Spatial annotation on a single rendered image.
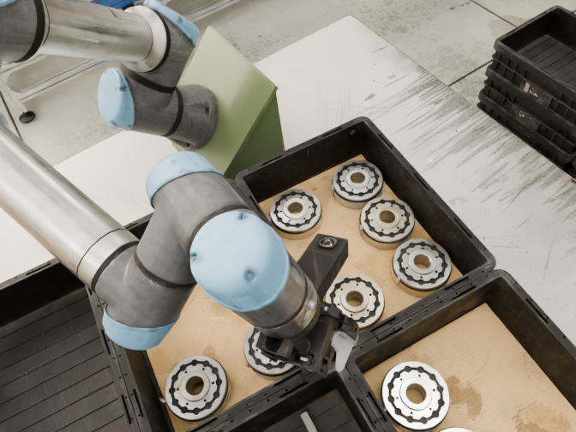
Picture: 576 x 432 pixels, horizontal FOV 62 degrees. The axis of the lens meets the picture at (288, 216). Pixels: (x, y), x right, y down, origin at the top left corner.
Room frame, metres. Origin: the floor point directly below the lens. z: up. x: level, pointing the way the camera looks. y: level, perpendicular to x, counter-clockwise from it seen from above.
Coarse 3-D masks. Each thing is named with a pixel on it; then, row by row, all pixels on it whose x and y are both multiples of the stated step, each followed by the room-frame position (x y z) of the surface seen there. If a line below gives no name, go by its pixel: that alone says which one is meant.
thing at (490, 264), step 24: (360, 120) 0.67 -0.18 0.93; (312, 144) 0.63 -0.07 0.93; (384, 144) 0.60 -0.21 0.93; (264, 168) 0.60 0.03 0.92; (408, 168) 0.53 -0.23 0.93; (432, 192) 0.47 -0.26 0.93; (264, 216) 0.48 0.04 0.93; (456, 216) 0.41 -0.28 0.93; (456, 288) 0.28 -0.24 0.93; (408, 312) 0.26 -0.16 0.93; (360, 336) 0.24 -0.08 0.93
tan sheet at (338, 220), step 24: (336, 168) 0.64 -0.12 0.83; (312, 192) 0.59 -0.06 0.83; (384, 192) 0.56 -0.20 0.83; (336, 216) 0.52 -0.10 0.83; (288, 240) 0.48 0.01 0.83; (360, 240) 0.46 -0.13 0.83; (432, 240) 0.43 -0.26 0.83; (360, 264) 0.40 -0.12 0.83; (384, 264) 0.40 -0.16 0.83; (384, 288) 0.35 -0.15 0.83; (384, 312) 0.30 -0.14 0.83
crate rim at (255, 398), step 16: (240, 192) 0.55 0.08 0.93; (128, 224) 0.52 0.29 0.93; (144, 224) 0.52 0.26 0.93; (128, 368) 0.25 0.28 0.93; (128, 384) 0.23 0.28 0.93; (272, 384) 0.19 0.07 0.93; (288, 384) 0.19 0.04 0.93; (240, 400) 0.18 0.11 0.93; (256, 400) 0.17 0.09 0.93; (144, 416) 0.18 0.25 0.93; (224, 416) 0.16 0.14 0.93
